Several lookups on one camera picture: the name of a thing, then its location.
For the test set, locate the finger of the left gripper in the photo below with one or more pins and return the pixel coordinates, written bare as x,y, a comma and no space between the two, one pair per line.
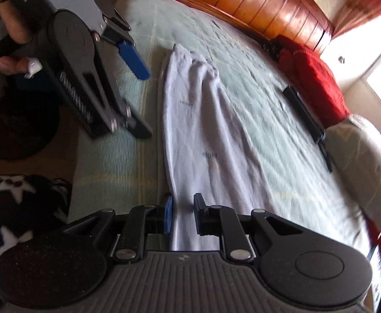
116,32
114,111

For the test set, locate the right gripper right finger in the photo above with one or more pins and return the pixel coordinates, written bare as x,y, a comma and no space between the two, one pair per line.
222,222

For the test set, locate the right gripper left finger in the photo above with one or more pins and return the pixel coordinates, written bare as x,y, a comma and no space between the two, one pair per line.
141,222

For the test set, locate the grey sweatpants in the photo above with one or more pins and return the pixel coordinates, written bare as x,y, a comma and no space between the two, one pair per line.
206,148

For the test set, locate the person's left hand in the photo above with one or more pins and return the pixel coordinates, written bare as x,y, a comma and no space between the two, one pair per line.
20,34

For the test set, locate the black folded umbrella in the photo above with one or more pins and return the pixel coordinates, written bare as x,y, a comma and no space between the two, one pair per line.
317,133

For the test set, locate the grey-green plaid pillow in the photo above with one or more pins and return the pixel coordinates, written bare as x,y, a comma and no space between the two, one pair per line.
355,148

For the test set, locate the red duvet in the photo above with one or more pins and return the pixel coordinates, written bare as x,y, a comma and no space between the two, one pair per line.
313,79

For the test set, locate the white blue paperback book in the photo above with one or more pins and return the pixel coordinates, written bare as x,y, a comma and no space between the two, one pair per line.
375,261

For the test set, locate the orange curtain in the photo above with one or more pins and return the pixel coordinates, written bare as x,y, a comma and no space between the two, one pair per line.
355,13

